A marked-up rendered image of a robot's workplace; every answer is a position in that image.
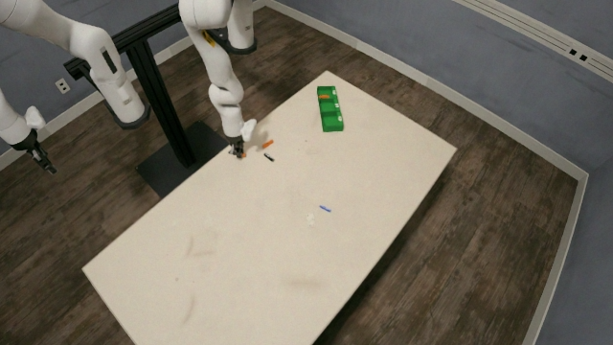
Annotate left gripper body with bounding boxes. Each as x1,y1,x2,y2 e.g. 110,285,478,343
225,134,243,149

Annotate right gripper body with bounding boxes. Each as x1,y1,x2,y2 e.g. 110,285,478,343
9,128,42,155

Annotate green three-compartment tray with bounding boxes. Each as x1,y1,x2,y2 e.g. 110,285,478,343
317,85,344,132

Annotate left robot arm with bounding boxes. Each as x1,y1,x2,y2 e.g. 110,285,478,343
179,0,257,142

